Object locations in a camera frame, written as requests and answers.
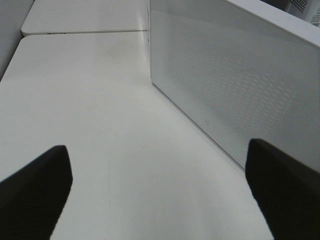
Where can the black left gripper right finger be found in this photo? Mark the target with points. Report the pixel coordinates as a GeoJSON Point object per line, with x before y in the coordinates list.
{"type": "Point", "coordinates": [287, 192]}

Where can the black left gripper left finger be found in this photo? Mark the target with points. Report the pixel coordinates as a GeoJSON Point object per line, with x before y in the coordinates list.
{"type": "Point", "coordinates": [33, 198]}

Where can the white microwave door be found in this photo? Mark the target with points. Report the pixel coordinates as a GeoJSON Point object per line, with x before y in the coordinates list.
{"type": "Point", "coordinates": [241, 70]}

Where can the white microwave oven body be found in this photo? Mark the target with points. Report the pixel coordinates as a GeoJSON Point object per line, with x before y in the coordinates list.
{"type": "Point", "coordinates": [307, 10]}

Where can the white back table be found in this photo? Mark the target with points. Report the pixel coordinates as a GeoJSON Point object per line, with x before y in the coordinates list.
{"type": "Point", "coordinates": [86, 16]}

